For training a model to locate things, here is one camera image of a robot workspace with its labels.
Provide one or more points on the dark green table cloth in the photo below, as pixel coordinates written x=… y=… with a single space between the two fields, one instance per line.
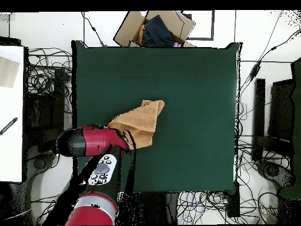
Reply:
x=188 y=94

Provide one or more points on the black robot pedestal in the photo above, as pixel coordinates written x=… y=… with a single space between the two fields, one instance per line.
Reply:
x=150 y=207

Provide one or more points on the pink cloth item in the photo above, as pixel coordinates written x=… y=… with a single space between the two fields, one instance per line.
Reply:
x=177 y=44

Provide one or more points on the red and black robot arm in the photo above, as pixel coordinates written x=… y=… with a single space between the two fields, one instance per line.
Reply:
x=98 y=139

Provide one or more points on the brown cardboard box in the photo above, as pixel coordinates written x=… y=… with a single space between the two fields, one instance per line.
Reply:
x=127 y=30

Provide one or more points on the beige cardboard piece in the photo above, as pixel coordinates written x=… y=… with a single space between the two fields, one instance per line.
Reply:
x=8 y=73

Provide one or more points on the black metal stand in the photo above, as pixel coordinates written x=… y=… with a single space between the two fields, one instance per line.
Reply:
x=58 y=94

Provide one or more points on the orange cloth item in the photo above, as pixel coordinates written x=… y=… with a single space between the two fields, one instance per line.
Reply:
x=141 y=34

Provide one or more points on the dark green fabric sheet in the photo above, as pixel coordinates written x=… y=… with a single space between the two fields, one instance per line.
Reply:
x=297 y=117

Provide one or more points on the tan terry towel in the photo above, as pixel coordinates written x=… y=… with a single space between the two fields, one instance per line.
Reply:
x=141 y=120

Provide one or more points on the black metal frame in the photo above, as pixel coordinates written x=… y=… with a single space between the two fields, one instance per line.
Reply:
x=281 y=108

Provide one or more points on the white desk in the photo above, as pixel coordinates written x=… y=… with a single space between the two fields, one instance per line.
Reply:
x=11 y=153

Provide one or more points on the dark blue jeans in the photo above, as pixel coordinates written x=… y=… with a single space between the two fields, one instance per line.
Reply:
x=157 y=33

